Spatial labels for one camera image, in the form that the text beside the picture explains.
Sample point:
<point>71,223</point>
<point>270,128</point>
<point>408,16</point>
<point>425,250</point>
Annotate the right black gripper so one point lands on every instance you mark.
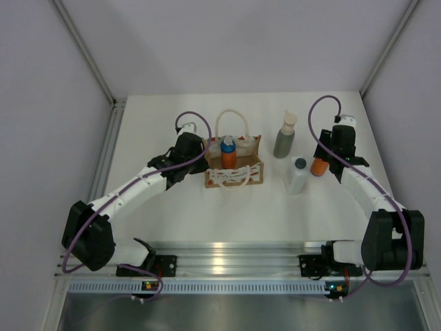
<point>325,137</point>

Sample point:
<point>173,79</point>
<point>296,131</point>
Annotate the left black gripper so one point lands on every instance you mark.
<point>202,165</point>

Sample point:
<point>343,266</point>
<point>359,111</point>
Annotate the orange bottle blue cap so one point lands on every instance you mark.
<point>228,153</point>
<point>319,167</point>

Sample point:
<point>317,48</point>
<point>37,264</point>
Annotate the grey bottle beige cap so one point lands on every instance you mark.
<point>285,136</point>

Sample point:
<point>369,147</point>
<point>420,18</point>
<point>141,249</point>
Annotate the white bottle dark cap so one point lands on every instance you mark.
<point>296,175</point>

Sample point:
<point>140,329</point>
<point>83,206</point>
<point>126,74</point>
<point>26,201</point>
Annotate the watermelon print canvas bag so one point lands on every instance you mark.
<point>249,169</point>

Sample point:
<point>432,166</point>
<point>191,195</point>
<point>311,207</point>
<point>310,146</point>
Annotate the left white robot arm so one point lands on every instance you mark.
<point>90,233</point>

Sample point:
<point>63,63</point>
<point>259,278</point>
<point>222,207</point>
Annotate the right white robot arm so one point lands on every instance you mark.
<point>394,234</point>

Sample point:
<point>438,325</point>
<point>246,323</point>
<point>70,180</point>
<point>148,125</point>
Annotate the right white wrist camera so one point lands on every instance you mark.
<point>345,120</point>

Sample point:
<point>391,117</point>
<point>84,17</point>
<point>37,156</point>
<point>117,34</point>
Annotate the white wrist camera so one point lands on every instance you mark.
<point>345,120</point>
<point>188,128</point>

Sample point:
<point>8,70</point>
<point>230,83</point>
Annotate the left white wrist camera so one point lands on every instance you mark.
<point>188,128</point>

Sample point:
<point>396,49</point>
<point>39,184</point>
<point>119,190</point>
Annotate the left aluminium frame post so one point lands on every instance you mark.
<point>84,51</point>

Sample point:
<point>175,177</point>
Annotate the aluminium frame post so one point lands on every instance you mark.
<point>84,51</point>
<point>389,45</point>

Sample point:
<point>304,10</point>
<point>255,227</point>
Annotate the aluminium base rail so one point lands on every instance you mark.
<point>216,268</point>

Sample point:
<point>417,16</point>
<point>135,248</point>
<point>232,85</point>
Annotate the right aluminium frame post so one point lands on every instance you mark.
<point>389,45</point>

